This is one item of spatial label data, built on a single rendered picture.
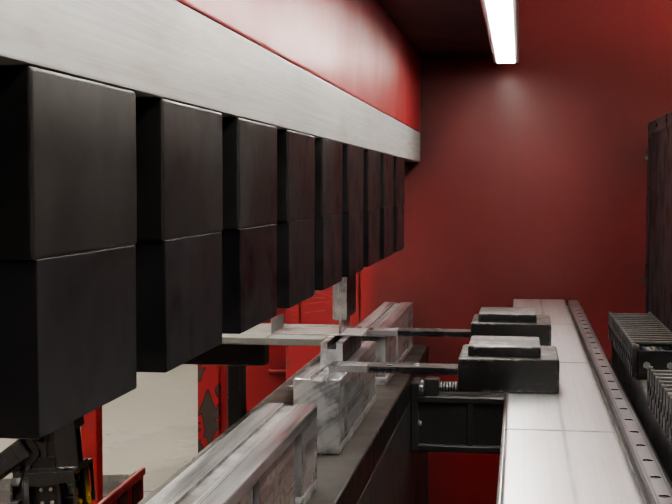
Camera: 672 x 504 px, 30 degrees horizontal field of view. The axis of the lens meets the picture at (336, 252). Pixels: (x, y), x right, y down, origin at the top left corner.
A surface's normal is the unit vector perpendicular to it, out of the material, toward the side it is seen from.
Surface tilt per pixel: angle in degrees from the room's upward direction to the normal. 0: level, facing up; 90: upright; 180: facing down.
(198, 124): 90
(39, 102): 90
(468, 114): 90
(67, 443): 90
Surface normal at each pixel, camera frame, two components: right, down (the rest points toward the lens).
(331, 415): -0.15, 0.05
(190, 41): 0.99, 0.01
